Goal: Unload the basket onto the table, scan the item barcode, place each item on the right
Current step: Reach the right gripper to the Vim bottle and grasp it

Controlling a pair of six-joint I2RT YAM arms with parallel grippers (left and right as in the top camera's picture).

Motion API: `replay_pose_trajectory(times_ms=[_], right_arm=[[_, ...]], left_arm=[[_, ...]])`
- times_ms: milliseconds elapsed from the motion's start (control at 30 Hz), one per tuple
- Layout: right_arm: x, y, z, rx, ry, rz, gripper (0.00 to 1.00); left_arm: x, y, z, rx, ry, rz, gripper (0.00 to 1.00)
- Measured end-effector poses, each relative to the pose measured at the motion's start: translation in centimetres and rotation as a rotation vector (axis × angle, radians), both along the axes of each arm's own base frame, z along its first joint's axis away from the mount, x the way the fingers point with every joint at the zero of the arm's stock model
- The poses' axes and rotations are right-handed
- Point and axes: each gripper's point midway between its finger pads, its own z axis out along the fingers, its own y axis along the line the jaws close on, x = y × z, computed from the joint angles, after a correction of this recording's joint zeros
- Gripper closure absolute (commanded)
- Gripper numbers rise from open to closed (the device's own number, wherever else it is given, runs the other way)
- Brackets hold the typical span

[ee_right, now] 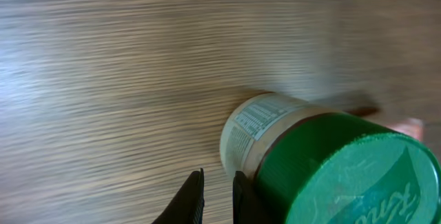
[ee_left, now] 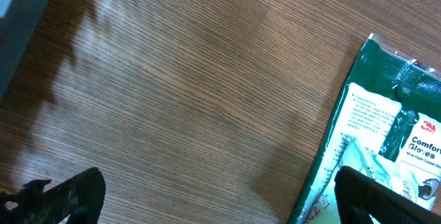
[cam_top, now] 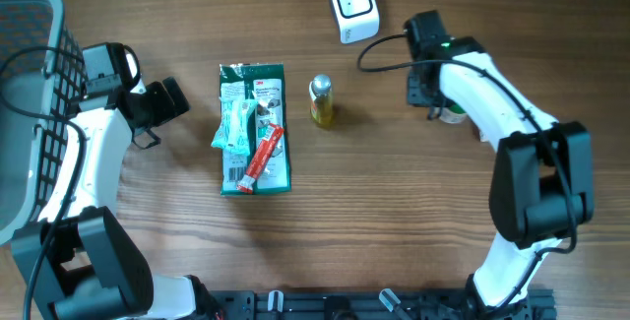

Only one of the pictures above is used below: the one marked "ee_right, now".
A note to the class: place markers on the green lid jar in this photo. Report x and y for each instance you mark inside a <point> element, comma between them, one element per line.
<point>311,164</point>

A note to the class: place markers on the red white small carton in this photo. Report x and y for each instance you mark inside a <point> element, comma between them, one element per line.
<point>411,127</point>

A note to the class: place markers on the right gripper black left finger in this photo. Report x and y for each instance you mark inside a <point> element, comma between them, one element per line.
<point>187,205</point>

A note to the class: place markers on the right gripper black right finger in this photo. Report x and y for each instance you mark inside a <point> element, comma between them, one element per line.
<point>247,207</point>

